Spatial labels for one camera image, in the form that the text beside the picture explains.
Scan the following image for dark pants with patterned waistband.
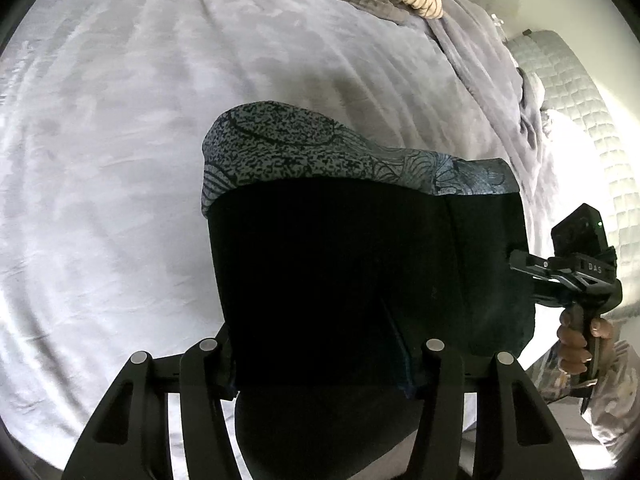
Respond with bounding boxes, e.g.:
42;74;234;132
202;102;535;479

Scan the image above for grey quilted headboard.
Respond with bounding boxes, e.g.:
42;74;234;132
506;30;639;266

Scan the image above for grey plush bed blanket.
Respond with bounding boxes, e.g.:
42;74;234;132
1;0;551;468

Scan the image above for person's right hand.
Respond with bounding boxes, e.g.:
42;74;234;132
556;310;615;376

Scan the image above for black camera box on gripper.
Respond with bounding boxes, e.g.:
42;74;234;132
551;203;610;258

